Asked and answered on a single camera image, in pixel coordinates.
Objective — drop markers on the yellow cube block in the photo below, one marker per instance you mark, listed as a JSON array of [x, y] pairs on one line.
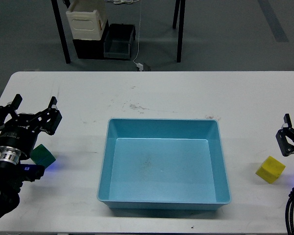
[[270, 170]]

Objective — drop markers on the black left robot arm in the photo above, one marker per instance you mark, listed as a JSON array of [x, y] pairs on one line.
[[12, 176]]

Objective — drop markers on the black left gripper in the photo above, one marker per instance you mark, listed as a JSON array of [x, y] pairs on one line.
[[18, 132]]

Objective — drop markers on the cream plastic crate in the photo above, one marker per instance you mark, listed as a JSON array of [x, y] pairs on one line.
[[87, 19]]

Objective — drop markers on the white power adapter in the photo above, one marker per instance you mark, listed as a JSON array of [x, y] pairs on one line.
[[139, 66]]

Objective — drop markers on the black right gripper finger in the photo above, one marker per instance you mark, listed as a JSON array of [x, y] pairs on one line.
[[285, 137]]

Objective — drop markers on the black table leg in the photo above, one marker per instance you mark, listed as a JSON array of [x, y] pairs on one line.
[[178, 20], [61, 32]]

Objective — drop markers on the green cube block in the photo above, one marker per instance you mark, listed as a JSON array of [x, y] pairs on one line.
[[42, 156]]

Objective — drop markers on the blue plastic tray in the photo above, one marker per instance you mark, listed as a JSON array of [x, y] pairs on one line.
[[165, 164]]

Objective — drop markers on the grey plastic bin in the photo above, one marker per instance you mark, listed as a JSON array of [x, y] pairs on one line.
[[118, 41]]

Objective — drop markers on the black table leg right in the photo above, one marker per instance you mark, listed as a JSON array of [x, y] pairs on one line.
[[178, 20]]

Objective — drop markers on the black table leg left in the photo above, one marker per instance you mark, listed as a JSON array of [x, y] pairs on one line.
[[61, 32]]

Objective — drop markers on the black box under crate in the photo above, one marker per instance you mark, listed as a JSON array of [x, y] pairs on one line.
[[90, 49]]

